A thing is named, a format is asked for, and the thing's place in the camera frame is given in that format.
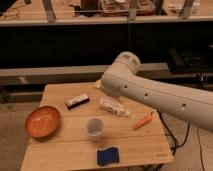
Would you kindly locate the orange ceramic bowl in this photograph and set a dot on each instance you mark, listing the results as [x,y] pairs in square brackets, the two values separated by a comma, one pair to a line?
[42,122]

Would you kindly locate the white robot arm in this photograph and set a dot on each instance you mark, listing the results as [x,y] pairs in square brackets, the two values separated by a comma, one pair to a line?
[192,105]

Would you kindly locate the white plastic bottle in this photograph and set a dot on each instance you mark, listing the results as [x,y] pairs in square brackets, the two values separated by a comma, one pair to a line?
[113,107]

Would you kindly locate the black and white box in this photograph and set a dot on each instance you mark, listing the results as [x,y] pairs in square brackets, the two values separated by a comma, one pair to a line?
[76,101]

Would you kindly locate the clear plastic cup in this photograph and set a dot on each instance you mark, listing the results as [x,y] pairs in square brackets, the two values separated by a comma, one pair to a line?
[94,129]

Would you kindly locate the wooden table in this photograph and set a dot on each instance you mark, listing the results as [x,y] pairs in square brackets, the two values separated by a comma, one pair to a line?
[70,149]

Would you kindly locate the orange carrot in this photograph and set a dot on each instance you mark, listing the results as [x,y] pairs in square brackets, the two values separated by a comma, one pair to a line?
[146,119]

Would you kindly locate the blue sponge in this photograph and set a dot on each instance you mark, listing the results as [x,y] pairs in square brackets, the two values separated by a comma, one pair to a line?
[108,156]

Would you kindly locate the cluttered back shelf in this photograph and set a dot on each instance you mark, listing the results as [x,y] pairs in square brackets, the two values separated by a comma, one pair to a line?
[86,12]

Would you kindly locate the long metal bench rail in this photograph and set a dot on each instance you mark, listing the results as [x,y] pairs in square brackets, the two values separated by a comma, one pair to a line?
[46,75]

